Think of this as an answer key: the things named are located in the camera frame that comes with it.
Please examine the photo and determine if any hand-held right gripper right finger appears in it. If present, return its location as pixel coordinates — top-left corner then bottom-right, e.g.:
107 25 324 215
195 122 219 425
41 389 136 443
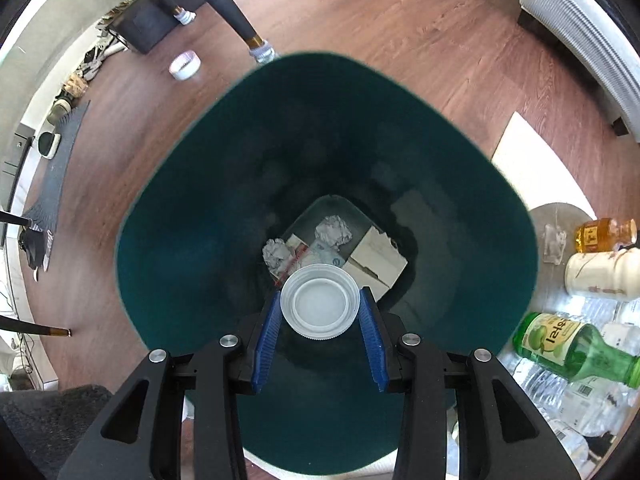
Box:
359 287 586 480

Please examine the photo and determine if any white paper ball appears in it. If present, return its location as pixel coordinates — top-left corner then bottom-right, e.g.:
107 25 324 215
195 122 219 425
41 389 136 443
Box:
315 216 353 248

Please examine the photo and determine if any crumpled clear plastic piece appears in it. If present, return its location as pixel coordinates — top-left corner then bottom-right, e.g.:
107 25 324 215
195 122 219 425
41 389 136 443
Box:
542 222 568 265

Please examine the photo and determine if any white plastic lid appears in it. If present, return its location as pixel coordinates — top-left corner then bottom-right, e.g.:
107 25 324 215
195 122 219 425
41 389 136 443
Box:
280 263 361 339

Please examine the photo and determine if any green glass bottle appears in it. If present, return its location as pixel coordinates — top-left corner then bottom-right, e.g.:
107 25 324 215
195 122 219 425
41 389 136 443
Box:
512 311 640 390

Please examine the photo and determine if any large white paper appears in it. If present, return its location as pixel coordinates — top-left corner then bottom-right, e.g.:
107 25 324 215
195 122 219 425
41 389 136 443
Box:
262 238 293 278

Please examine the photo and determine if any black gold-tipped furniture leg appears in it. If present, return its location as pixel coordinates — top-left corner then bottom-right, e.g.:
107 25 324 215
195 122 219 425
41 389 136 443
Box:
0 314 72 338

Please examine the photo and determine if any grey tub armchair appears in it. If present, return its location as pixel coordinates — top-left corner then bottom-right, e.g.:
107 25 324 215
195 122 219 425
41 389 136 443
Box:
519 0 640 143

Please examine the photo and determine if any white plastic bottle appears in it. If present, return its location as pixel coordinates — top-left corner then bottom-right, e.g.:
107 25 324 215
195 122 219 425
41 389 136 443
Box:
565 248 640 302

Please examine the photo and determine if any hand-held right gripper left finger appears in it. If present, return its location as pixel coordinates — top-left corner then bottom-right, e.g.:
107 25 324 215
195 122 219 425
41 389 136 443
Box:
57 290 282 480

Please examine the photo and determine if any white tape roll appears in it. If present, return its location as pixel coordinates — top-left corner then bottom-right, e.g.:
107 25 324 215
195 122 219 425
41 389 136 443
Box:
169 51 202 81

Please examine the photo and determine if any white floor mat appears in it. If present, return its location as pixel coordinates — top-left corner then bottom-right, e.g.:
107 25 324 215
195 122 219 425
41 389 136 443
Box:
491 112 598 221

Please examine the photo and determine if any red and white cardboard box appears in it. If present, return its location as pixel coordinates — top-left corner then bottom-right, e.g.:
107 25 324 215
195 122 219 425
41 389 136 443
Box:
347 225 408 301

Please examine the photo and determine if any black storage box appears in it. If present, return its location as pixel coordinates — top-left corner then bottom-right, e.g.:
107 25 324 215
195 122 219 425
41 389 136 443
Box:
112 0 176 55

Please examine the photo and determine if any dark grey fabric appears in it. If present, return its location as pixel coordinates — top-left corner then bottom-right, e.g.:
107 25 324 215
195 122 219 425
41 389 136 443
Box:
0 385 113 480

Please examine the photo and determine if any orange juice bottle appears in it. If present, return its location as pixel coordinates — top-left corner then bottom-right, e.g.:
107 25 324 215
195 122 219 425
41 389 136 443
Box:
574 217 638 254

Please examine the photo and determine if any pile of clear plastic bottles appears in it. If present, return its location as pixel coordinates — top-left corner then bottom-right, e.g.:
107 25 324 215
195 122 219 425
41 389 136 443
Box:
450 290 640 471

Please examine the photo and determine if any dark grey patterned rug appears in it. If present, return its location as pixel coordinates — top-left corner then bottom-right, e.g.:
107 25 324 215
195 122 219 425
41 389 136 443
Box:
22 100 92 271

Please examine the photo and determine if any dark green trash bin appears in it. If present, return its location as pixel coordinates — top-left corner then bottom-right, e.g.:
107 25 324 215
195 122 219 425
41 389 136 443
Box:
115 51 540 476

